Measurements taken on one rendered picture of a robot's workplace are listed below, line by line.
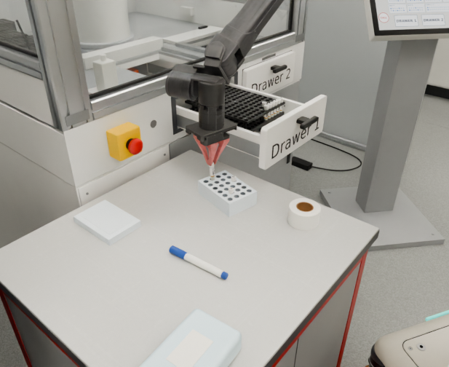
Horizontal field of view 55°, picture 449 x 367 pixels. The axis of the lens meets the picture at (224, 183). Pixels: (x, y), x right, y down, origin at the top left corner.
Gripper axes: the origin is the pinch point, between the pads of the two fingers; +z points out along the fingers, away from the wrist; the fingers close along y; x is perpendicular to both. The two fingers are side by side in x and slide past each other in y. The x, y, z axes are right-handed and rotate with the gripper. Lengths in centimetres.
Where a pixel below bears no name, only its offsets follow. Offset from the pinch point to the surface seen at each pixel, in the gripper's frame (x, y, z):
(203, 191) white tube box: -0.6, 1.9, 8.0
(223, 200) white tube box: 7.5, 2.3, 6.2
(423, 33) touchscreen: -11, -112, -12
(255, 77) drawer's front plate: -29, -42, -4
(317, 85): -105, -176, 48
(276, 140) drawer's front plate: 5.7, -15.5, -3.0
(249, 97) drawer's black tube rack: -16.8, -27.5, -4.3
